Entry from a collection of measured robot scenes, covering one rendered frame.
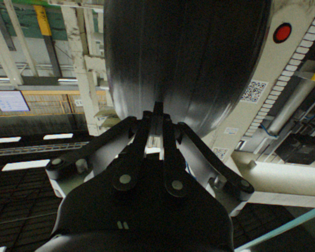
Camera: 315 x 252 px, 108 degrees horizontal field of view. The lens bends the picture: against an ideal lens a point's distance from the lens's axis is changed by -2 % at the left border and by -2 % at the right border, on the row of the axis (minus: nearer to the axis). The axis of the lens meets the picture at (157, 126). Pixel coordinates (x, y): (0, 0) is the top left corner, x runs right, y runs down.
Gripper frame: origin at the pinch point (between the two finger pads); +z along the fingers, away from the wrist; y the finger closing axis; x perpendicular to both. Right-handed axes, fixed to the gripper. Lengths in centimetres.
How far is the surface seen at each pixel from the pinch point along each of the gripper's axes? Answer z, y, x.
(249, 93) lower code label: 23.2, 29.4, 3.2
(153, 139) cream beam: 56, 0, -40
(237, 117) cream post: 24.5, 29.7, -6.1
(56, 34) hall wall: 771, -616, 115
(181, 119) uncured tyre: 5.7, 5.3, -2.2
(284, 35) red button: 20.5, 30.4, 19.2
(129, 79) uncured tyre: 3.6, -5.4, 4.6
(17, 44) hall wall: 713, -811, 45
